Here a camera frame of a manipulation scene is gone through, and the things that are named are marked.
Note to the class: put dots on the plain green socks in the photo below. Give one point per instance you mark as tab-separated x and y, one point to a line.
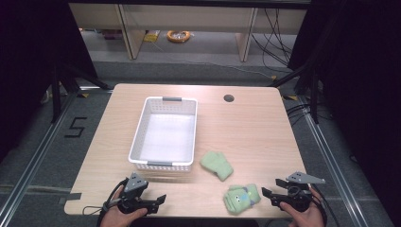
217	164

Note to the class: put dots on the aluminium floor rail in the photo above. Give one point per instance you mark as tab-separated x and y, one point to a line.
334	164
38	157

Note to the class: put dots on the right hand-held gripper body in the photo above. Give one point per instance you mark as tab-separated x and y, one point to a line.
299	194

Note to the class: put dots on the yellow packet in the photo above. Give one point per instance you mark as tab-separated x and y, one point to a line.
152	36

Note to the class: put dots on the purple item under desk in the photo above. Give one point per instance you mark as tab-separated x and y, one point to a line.
111	33

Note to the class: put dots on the dark curtain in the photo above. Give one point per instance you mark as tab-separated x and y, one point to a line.
28	63
362	78

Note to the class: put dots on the black metal stand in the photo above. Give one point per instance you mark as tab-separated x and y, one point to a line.
56	94
312	91

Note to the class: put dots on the person's right hand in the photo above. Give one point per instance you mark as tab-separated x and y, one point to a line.
307	217

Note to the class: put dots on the green plush toy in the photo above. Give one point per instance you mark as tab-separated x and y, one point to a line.
241	199

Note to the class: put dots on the white plastic basket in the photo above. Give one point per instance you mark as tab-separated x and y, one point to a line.
167	138

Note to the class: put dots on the person's left hand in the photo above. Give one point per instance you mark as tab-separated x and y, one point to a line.
116	219

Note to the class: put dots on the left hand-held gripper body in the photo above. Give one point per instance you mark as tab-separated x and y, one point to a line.
135	184

